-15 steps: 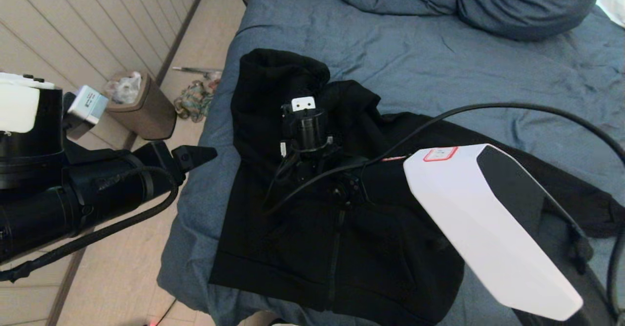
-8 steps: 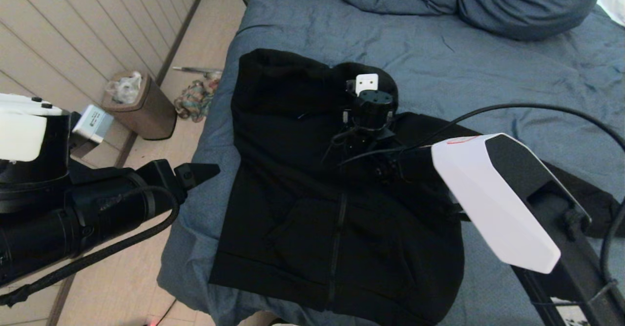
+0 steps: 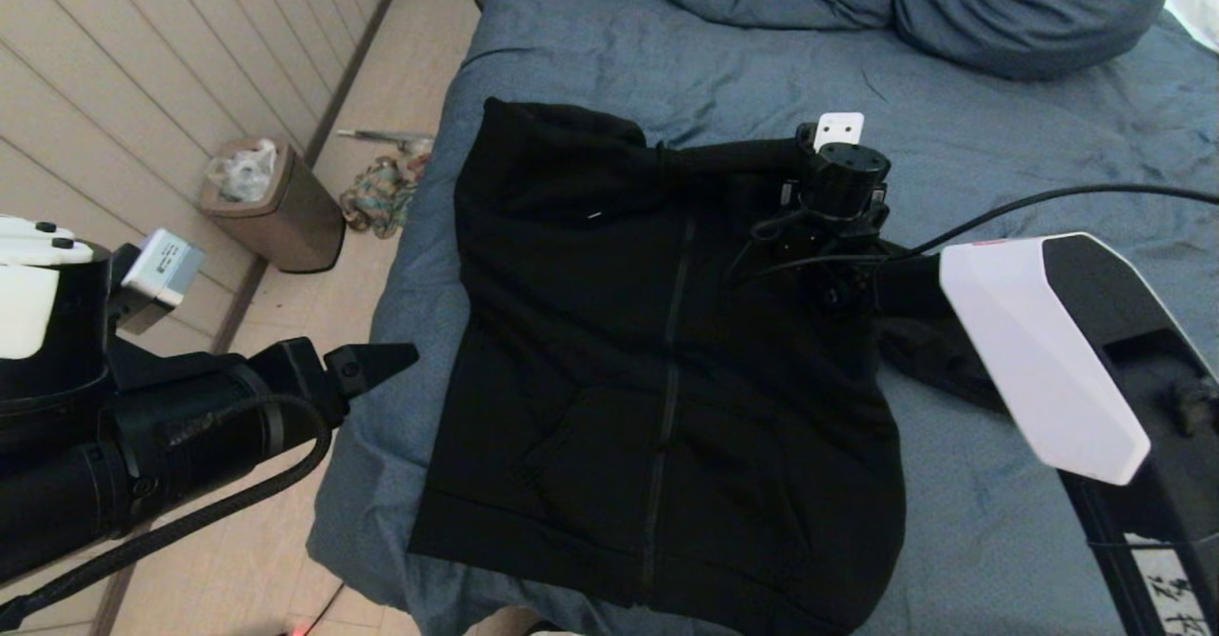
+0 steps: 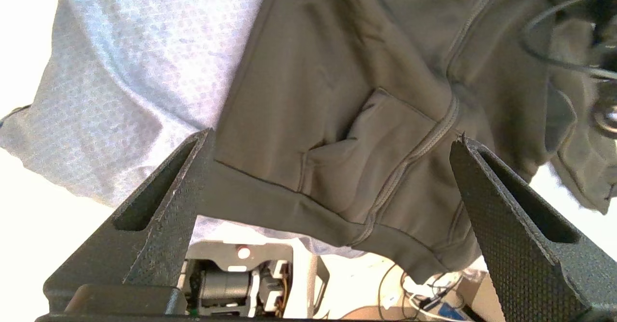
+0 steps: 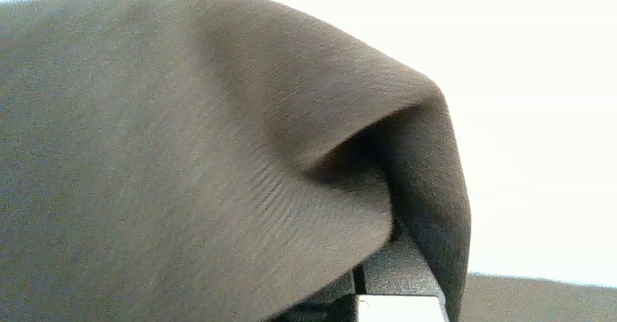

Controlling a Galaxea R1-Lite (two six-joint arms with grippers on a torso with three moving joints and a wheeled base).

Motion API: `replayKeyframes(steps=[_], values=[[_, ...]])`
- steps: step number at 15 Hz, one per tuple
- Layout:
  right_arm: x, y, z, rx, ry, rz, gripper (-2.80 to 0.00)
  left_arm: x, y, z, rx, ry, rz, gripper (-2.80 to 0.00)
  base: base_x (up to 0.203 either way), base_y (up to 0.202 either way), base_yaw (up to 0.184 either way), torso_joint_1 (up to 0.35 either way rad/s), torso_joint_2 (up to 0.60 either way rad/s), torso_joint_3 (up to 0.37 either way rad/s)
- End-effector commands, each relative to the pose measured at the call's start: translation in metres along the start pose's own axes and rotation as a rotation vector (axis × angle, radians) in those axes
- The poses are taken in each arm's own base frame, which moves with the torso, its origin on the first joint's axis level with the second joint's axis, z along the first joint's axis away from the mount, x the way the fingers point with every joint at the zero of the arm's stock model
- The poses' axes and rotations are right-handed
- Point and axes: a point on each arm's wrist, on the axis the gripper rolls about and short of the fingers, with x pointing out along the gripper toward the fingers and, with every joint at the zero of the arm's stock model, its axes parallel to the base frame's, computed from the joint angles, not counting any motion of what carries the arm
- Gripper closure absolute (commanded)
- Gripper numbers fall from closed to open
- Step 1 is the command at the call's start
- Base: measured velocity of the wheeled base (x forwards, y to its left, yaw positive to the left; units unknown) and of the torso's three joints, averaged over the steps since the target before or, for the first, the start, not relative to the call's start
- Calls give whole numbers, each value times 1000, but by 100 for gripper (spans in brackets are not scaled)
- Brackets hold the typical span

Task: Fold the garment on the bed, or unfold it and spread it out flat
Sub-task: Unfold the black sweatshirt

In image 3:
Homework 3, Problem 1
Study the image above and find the black garment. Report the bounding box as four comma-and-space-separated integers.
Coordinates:
407, 96, 1010, 636

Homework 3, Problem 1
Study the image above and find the blue pillow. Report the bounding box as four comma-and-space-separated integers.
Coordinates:
890, 0, 1191, 80

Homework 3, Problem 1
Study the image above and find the clear plastic bin bag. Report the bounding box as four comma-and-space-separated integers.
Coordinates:
208, 139, 279, 205

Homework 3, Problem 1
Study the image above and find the blue bed sheet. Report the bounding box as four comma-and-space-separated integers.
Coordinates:
307, 0, 1219, 636

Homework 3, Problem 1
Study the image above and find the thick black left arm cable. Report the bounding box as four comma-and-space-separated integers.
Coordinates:
0, 393, 334, 629

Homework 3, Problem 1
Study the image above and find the brown trash bin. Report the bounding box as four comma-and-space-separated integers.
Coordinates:
198, 137, 346, 275

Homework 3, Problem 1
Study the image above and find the colourful rag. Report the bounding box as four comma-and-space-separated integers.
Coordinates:
340, 155, 420, 240

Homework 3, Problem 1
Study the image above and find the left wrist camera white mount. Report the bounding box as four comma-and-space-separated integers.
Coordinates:
0, 215, 207, 399

